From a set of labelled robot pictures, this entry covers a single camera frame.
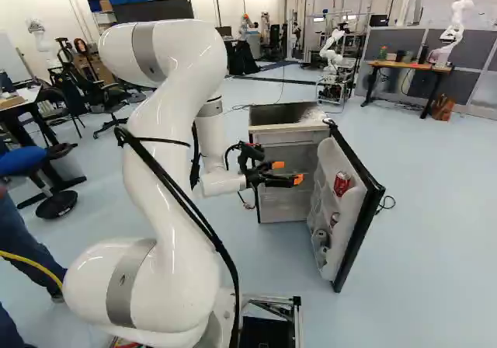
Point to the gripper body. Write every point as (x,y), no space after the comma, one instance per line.
(254,177)

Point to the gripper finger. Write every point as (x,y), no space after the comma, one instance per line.
(292,180)
(276,165)

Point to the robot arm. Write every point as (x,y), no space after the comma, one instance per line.
(174,192)

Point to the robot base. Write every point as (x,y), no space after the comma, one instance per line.
(268,324)

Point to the small steel fridge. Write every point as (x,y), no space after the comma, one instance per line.
(281,204)

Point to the red and white drink can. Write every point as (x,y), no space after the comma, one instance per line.
(335,220)

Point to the black fridge door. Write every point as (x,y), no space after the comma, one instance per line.
(359,208)

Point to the white robot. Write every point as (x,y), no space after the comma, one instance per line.
(333,53)

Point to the wooden-top desk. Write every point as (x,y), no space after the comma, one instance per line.
(407,66)

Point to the black office chair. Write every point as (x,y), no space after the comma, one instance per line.
(105,91)

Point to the blue round stool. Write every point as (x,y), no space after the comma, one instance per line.
(21,159)

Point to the person's legs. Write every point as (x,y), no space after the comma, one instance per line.
(23,247)

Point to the black-legged desk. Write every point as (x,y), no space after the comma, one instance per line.
(23,103)

